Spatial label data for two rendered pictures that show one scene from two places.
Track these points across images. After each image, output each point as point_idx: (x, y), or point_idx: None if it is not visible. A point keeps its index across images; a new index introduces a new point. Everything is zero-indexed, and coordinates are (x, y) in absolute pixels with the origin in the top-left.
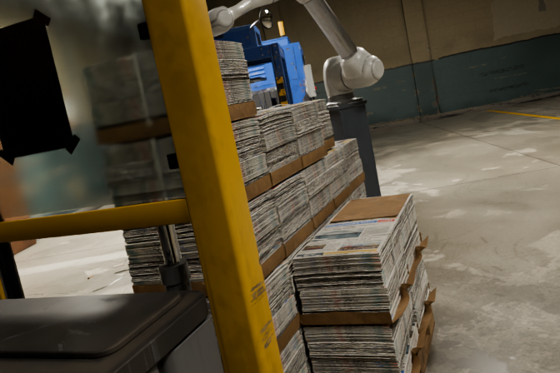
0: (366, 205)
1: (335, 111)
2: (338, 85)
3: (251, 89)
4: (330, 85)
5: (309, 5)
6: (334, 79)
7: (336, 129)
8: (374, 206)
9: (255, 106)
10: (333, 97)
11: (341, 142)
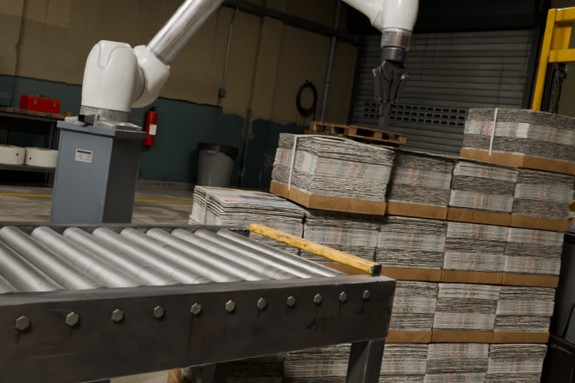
0: None
1: (135, 141)
2: (137, 97)
3: (463, 140)
4: (133, 93)
5: None
6: (139, 85)
7: (127, 172)
8: None
9: (460, 152)
10: (130, 115)
11: (234, 190)
